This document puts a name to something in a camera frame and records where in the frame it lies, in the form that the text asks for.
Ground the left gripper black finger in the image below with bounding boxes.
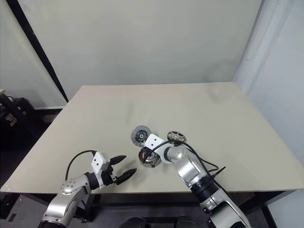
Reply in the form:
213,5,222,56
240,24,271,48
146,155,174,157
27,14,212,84
109,155,127,166
117,168,138,185

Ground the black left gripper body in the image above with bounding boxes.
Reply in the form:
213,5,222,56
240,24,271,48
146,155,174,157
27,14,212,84
101,161,119,188

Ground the grey motor housing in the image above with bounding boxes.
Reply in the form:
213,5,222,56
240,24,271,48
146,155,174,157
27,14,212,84
137,147,159,169

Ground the grey round motor lid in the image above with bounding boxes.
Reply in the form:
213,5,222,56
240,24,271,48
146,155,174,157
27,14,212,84
130,125,151,149

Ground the silver spoked rotor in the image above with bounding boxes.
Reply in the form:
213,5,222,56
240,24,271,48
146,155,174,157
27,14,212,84
166,130,187,143

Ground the dark rounded shape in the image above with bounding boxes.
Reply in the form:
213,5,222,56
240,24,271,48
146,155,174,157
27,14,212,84
123,214,153,228
174,214,198,228

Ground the black equipment case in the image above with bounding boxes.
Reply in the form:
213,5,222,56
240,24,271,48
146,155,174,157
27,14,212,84
0,95,19,144
11,96,37,135

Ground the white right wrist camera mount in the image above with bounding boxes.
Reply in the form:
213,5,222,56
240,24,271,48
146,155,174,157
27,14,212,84
144,133,165,153

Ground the white robot camera head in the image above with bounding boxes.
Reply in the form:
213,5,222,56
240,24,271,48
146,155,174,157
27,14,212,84
91,152,112,190

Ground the black table frame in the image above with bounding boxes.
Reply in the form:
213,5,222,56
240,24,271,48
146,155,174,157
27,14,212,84
0,189,296,216

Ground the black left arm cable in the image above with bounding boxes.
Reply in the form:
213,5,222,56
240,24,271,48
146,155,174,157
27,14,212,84
66,149,98,180

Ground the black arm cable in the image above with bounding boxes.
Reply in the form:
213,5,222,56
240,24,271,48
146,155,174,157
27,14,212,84
66,149,98,180
151,139,227,181

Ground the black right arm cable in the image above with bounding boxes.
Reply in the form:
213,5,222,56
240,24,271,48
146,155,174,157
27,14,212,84
151,139,227,181

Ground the black diagonal wall strip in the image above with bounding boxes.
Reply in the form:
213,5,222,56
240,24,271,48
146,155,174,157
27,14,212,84
10,0,70,103

